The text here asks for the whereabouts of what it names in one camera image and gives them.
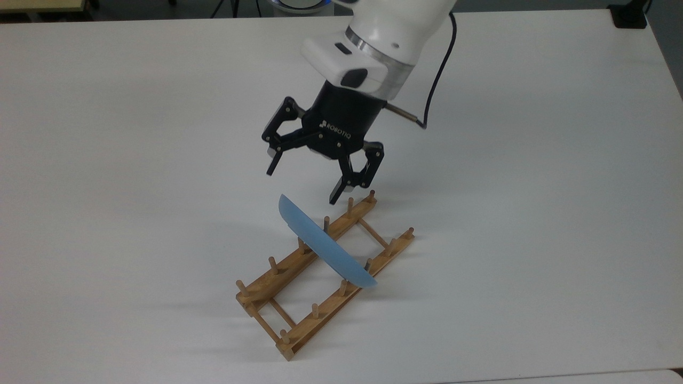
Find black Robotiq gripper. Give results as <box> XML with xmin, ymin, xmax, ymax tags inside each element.
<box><xmin>261</xmin><ymin>82</ymin><xmax>388</xmax><ymax>206</ymax></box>

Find blue round plate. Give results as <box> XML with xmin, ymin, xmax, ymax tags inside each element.
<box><xmin>278</xmin><ymin>194</ymin><xmax>378</xmax><ymax>290</ymax></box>

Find wooden peg plate rack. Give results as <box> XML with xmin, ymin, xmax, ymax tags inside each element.
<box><xmin>235</xmin><ymin>189</ymin><xmax>415</xmax><ymax>362</ymax></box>

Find black tripod legs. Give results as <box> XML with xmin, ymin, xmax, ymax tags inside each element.
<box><xmin>210</xmin><ymin>0</ymin><xmax>263</xmax><ymax>18</ymax></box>

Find light wooden side table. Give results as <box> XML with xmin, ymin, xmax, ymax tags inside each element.
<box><xmin>0</xmin><ymin>0</ymin><xmax>88</xmax><ymax>14</ymax></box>

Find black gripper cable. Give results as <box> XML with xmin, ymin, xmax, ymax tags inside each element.
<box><xmin>386</xmin><ymin>13</ymin><xmax>458</xmax><ymax>130</ymax></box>

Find black table clamp mount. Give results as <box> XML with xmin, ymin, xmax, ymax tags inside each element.
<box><xmin>608</xmin><ymin>0</ymin><xmax>653</xmax><ymax>29</ymax></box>

